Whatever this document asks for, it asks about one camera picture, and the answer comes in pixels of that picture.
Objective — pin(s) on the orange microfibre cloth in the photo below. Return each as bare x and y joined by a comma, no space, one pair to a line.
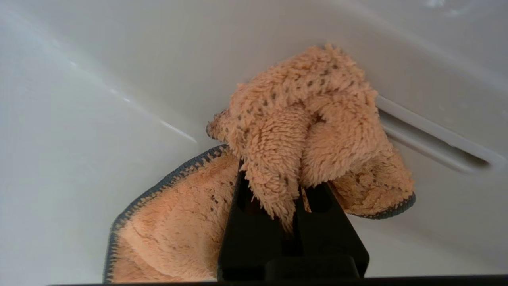
293,119

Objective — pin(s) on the white ceramic sink basin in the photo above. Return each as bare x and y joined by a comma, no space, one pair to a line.
99,99

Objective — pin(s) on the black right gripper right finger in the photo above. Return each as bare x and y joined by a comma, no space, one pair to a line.
329,234

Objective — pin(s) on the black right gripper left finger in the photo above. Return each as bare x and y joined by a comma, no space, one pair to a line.
246,242

